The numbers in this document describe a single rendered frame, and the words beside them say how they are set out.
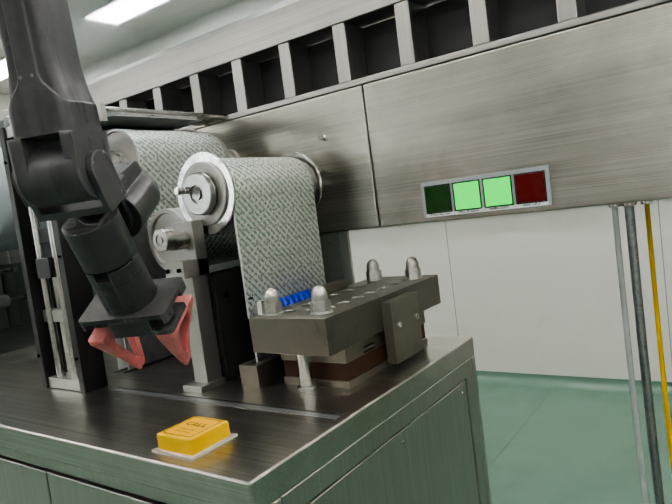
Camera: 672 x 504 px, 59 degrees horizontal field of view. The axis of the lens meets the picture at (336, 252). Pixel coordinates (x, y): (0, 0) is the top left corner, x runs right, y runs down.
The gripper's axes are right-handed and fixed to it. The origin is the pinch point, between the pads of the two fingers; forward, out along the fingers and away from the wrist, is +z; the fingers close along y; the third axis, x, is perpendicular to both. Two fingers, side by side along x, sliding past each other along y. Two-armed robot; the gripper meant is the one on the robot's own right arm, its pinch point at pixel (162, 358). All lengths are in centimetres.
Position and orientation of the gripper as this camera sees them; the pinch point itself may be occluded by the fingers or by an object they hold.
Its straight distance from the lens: 73.3
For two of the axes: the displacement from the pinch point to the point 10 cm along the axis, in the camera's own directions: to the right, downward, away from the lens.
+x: -1.0, 5.8, -8.1
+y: -9.7, 1.1, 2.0
